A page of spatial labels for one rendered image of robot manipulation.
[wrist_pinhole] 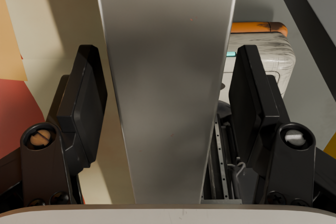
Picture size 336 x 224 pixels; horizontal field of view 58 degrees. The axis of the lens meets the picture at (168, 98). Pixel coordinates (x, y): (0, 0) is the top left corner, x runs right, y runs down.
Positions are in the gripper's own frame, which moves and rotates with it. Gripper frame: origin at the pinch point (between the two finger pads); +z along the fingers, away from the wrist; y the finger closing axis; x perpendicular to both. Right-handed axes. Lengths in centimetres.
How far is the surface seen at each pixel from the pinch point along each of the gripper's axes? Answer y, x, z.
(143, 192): -1.3, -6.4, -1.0
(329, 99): 83, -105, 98
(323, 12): 18.1, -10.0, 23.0
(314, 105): 77, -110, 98
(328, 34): 17.2, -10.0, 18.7
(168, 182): 0.0, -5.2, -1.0
